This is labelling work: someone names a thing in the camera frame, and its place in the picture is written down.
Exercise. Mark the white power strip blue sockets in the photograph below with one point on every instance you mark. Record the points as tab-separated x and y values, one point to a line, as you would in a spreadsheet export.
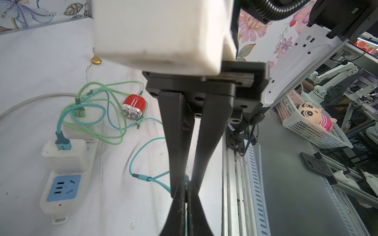
70	157

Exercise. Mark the black flat device on floor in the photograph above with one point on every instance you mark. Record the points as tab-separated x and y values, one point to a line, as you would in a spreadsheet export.
318	167

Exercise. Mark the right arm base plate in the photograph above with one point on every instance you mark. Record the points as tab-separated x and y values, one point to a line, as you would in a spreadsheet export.
240	136

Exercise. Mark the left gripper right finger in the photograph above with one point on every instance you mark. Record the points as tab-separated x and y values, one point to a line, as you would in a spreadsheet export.
196	219

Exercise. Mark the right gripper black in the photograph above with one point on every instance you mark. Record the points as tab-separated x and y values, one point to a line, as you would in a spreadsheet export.
242	81

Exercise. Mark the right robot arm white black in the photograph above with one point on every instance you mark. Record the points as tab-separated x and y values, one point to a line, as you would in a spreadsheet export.
331	24

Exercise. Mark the aluminium rail front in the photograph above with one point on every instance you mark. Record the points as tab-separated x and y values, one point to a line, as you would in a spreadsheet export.
244	210

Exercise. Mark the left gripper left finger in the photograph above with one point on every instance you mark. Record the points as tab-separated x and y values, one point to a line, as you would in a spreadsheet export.
176	221

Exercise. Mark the white plastic basket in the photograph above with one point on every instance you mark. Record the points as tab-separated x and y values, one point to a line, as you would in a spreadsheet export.
294	121

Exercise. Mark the cartoon boy plush doll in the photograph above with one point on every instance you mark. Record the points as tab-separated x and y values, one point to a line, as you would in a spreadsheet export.
314	114

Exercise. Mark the small brass knob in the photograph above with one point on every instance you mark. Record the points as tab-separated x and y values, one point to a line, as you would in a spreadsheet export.
96	60

